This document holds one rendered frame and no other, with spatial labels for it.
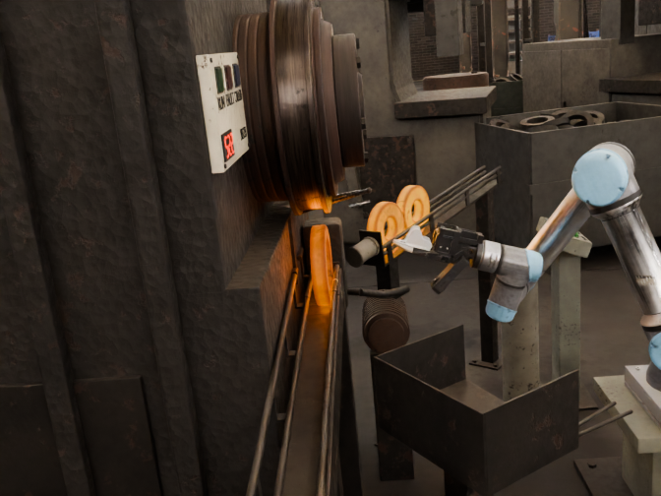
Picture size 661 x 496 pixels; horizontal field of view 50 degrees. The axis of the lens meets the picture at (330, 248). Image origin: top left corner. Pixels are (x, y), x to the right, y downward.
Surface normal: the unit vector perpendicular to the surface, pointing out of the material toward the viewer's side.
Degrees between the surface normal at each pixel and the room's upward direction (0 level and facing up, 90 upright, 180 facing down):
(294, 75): 71
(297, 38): 53
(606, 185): 83
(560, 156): 90
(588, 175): 83
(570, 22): 90
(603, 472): 0
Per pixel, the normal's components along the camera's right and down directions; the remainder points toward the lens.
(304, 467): -0.10, -0.93
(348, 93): -0.06, 0.05
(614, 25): -0.95, 0.17
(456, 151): -0.28, 0.29
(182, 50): -0.04, 0.28
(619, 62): 0.30, 0.23
